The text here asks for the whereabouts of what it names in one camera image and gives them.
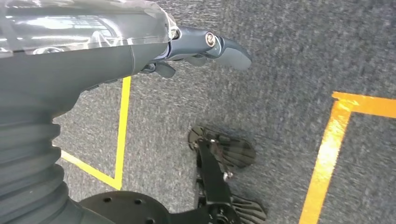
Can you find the thin yellow floor tape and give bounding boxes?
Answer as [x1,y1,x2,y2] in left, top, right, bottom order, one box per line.
[60,76,133,191]

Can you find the wide orange floor tape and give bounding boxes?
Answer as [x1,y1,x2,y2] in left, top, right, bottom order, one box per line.
[298,91,396,224]

